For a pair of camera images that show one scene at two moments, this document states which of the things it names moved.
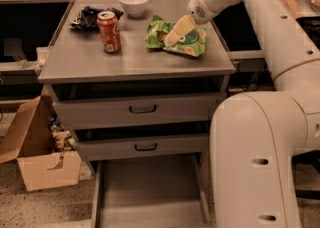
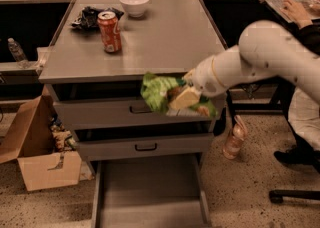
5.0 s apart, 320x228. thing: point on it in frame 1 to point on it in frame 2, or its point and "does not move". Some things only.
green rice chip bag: [193, 43] to [159, 90]
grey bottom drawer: [150, 191] does not move
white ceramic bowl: [135, 3] does not move
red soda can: [109, 31] does not move
